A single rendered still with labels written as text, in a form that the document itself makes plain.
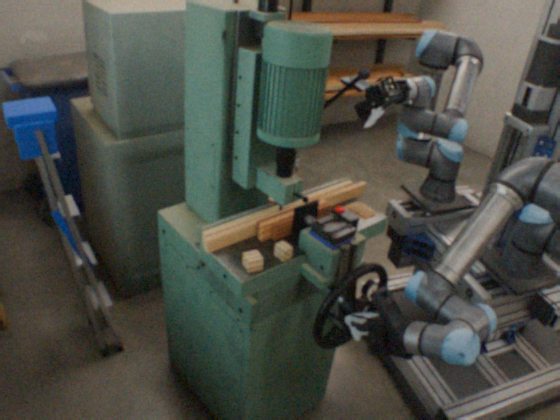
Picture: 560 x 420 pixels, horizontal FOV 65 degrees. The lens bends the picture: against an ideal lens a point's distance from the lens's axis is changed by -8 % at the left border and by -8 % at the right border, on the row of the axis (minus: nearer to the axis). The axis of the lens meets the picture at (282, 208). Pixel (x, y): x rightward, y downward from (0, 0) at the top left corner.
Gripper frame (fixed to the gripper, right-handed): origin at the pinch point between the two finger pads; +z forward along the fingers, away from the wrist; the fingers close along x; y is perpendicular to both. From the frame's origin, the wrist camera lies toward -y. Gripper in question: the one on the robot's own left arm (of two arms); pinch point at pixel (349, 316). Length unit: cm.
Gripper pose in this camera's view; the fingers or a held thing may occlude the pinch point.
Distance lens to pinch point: 123.2
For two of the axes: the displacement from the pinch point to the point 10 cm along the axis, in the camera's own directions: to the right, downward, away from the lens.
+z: -6.0, 0.3, 8.0
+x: 7.8, -2.1, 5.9
